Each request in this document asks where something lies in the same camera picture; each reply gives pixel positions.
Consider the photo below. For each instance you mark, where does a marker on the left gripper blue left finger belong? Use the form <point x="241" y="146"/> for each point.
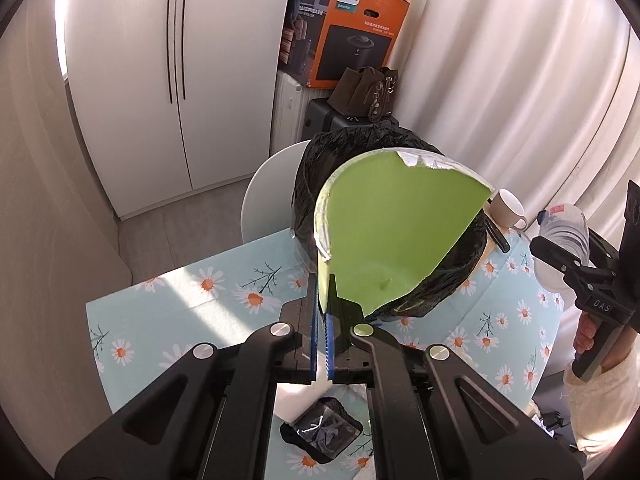
<point x="313" y="334"/>

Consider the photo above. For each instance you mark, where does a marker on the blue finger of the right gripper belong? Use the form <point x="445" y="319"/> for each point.
<point x="557" y="268"/>
<point x="600" y="250"/>

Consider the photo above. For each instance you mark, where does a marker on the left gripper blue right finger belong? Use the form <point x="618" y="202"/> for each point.
<point x="330" y="345"/>

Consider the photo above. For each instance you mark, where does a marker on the clear plastic bottle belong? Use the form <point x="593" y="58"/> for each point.
<point x="566" y="226"/>

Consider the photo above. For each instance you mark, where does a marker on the black plastic tray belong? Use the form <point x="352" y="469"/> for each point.
<point x="323" y="431"/>

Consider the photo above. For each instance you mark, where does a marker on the green paper box piece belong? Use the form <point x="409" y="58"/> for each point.
<point x="395" y="224"/>

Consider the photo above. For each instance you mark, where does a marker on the cream sleeve right forearm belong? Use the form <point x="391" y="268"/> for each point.
<point x="602" y="408"/>

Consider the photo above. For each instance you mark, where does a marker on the trash bin with black bag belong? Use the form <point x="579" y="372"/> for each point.
<point x="440" y="259"/>

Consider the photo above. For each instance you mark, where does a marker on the person right hand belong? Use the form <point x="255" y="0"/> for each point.
<point x="584" y="340"/>

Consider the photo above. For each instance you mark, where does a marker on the daisy print blue tablecloth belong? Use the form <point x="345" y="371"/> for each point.
<point x="500" y="321"/>

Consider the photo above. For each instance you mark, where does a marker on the beige ceramic mug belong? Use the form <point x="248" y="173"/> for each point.
<point x="507" y="211"/>

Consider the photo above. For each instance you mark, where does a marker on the white round chair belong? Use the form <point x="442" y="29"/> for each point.
<point x="267" y="203"/>

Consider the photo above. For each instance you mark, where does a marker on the white radiator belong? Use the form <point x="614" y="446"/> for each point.
<point x="289" y="107"/>

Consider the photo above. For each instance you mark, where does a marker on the white curtain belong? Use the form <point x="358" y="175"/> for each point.
<point x="540" y="97"/>

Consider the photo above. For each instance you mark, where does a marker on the black suitcase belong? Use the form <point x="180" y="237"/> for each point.
<point x="323" y="124"/>

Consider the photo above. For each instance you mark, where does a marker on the brown leather handbag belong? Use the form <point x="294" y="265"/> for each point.
<point x="368" y="93"/>

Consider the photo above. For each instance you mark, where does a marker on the white wardrobe cabinet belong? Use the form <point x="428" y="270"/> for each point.
<point x="173" y="97"/>

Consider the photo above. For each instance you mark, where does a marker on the orange Philips appliance box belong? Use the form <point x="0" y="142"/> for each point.
<point x="323" y="38"/>

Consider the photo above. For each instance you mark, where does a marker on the cleaver with black handle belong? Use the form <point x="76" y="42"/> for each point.
<point x="497" y="236"/>

